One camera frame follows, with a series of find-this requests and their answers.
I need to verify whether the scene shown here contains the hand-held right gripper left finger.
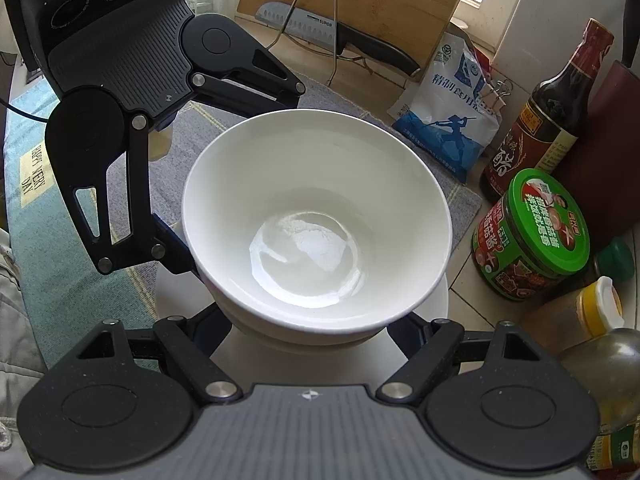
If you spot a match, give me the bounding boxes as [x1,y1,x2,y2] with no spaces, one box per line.
[77,305,241,407]

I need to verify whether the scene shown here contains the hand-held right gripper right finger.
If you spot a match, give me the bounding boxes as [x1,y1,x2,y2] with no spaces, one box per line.
[376,312,543,404]

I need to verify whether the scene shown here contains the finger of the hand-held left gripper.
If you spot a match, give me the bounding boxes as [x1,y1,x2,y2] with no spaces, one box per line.
[55,115,202,281]
[190,30,307,117]

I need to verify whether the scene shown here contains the white fruit print plate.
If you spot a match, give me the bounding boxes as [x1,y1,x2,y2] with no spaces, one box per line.
[155,225,449,401]

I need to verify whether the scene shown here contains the grey checked dish towel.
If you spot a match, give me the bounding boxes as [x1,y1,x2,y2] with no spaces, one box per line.
[2,72,483,361]

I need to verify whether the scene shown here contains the bamboo cutting board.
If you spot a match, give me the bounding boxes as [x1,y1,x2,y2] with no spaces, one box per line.
[236,0,478,68]

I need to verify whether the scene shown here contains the green lid sauce jar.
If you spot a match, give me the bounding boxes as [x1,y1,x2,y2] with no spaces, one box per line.
[472,168,591,302]

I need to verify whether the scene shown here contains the yellow cap spice jar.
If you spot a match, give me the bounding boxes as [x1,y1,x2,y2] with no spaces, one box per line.
[520,276,623,356]

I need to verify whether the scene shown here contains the white blue salt bag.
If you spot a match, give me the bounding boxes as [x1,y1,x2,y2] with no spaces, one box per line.
[387,30,503,186]

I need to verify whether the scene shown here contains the person's grey jacket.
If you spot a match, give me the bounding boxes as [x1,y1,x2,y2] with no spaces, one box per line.
[0,230,56,466]

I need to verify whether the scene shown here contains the red cap glass bottle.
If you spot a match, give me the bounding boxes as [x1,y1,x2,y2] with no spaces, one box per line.
[557,327,640,436]

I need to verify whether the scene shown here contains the silver binder clip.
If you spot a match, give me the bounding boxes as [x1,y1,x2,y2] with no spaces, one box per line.
[482,80,515,111]

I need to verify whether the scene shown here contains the green cap spice bottle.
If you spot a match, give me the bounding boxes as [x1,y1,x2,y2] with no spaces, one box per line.
[592,237,636,281]

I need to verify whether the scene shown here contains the green label oil bottle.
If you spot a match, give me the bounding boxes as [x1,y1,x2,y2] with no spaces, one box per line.
[585,422,640,476]

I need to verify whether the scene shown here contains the dark vinegar bottle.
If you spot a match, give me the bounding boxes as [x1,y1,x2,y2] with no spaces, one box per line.
[479,18,615,203]

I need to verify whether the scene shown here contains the black handled kitchen knife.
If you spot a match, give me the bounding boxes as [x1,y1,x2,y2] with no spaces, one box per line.
[255,1,422,77]

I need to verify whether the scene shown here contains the black cable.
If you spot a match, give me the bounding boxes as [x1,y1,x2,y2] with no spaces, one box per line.
[0,97,53,122]

